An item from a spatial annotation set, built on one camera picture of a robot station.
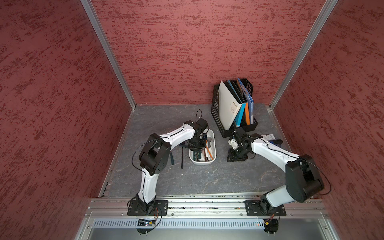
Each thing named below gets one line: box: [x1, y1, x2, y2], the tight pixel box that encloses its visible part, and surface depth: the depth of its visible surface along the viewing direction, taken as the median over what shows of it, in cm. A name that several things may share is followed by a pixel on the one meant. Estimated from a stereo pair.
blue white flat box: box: [261, 134, 276, 141], surface depth 103 cm
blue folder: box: [237, 77, 254, 125], surface depth 89 cm
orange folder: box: [245, 102, 250, 125], surface depth 94 cm
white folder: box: [218, 80, 243, 130], surface depth 91 cm
